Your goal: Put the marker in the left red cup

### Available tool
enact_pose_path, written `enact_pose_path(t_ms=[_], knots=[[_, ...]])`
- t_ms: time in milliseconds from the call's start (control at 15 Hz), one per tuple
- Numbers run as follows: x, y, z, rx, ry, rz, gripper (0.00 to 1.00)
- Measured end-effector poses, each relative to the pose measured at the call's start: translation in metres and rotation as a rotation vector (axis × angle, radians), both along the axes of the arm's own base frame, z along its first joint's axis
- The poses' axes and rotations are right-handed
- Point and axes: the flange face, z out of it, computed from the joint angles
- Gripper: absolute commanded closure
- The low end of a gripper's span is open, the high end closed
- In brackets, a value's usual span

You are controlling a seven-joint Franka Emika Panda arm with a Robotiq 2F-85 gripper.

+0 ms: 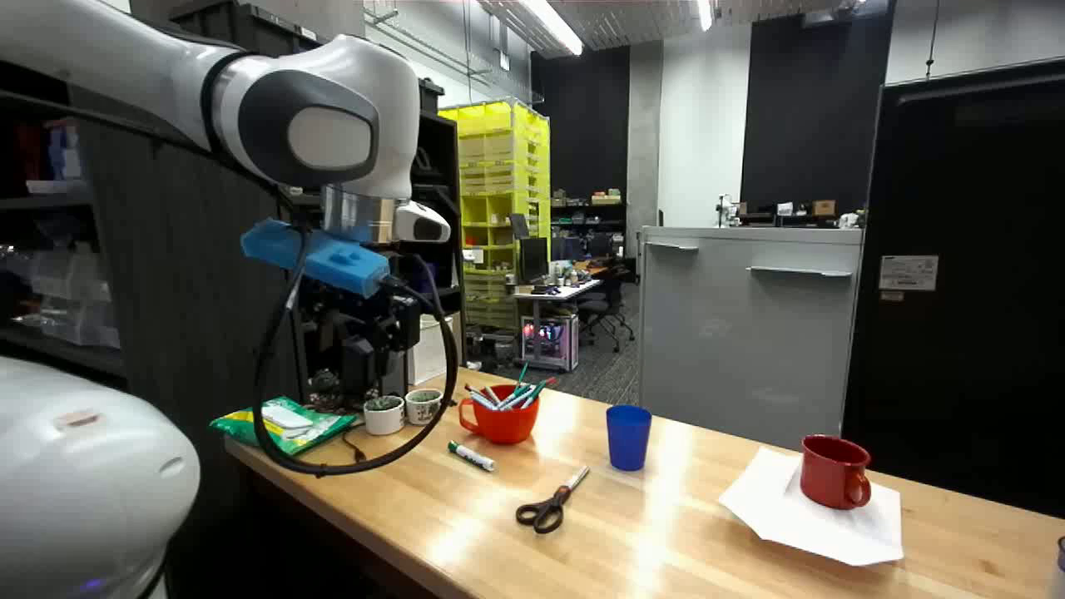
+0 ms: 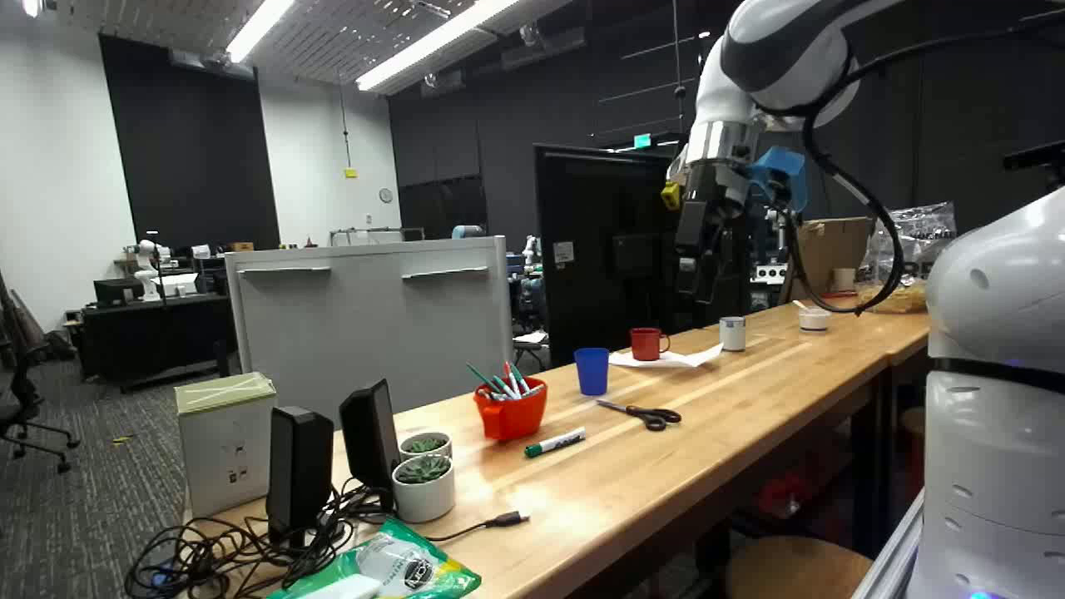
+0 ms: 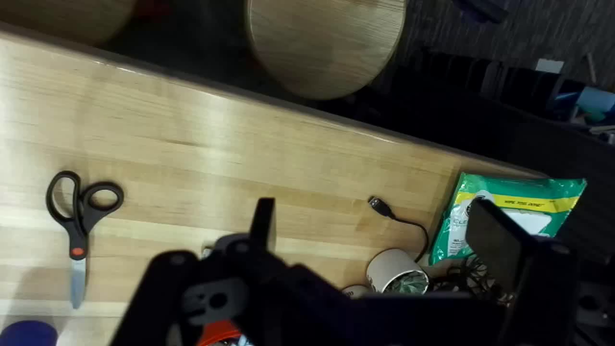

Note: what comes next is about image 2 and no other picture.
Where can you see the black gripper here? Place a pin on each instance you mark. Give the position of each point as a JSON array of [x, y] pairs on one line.
[[716, 218]]

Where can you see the white marker with green cap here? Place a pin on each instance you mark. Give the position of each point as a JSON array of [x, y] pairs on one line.
[[554, 445]]

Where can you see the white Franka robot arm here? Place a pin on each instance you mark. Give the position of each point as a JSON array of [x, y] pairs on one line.
[[1000, 334]]

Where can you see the small white paper cup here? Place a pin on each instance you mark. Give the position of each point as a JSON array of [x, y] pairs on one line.
[[848, 277]]

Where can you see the blue plastic cup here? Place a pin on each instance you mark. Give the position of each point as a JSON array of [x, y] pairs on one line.
[[595, 375]]

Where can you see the orange-red cup holding markers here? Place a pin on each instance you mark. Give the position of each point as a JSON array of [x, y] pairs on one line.
[[514, 418]]

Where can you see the green marker in cup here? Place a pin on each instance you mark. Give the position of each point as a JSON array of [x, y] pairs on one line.
[[485, 382]]

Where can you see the white mug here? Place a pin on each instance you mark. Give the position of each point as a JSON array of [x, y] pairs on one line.
[[733, 334]]

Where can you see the white paper sheet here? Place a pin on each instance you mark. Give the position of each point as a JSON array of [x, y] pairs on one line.
[[695, 356]]

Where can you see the dark red mug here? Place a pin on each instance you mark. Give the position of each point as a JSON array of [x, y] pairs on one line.
[[643, 344]]

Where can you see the yellow hanging tag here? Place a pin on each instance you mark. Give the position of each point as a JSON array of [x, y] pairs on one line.
[[669, 196]]

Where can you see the black cabinet door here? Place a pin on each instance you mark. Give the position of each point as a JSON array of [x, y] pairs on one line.
[[612, 268]]

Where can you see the small white bowl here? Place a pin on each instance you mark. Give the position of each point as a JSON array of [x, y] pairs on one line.
[[812, 318]]

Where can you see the brown cardboard box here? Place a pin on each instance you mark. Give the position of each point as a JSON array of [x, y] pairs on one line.
[[834, 255]]

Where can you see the white sign on door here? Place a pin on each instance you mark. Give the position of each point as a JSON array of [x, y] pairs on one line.
[[564, 255]]

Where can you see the round wooden stool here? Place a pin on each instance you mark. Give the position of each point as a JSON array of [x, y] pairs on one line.
[[798, 565]]

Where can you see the white pot with succulent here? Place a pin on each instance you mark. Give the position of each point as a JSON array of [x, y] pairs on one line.
[[427, 445], [423, 490]]

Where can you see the grey partition panel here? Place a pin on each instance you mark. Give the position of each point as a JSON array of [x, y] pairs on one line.
[[368, 319]]

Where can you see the long ceiling light strip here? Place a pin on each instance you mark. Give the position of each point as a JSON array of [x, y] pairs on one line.
[[435, 45], [258, 30]]

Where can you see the black desktop speaker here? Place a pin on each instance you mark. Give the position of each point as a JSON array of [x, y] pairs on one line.
[[299, 470], [372, 437]]

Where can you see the green plastic packet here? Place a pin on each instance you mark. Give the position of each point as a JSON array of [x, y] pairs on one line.
[[384, 571]]

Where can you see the white box with green top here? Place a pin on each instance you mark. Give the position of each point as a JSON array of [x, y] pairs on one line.
[[224, 445]]

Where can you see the black background desk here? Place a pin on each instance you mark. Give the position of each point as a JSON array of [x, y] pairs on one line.
[[155, 336]]

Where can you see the black office chair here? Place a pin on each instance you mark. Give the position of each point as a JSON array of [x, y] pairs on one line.
[[20, 401]]

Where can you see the blue wrist camera box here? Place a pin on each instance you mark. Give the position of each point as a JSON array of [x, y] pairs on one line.
[[781, 169]]

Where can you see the large black wall panel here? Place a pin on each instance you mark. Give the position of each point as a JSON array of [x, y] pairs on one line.
[[188, 144]]

